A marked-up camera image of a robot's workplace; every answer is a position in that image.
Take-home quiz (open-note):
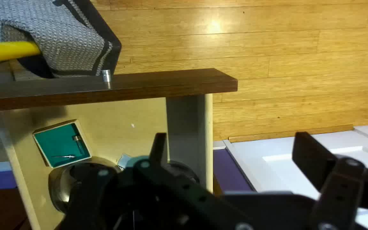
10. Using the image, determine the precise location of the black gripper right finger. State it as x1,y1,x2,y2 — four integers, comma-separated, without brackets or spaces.
291,132,368,230

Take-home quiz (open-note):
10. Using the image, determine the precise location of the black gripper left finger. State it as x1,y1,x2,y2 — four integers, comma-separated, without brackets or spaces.
57,133,253,230

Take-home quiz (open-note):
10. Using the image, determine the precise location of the open wooden drawer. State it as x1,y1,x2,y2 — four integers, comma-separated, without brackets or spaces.
0,94,214,230

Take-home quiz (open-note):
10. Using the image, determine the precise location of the silver bowl in drawer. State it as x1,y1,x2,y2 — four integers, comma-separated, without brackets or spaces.
48,158,121,214

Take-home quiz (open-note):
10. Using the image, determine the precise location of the dark wooden shelf unit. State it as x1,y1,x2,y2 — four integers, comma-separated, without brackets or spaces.
0,70,237,110

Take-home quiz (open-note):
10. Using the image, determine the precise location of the white door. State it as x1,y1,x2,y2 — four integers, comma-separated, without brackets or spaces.
228,132,368,230

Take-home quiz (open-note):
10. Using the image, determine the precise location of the teal sponge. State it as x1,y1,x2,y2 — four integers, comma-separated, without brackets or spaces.
33,122,90,169

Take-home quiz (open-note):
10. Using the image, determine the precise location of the grey woven cloth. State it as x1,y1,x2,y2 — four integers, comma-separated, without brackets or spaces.
0,0,121,78

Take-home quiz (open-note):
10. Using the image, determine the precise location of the yellow pole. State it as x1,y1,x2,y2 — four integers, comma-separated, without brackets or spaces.
0,41,40,62

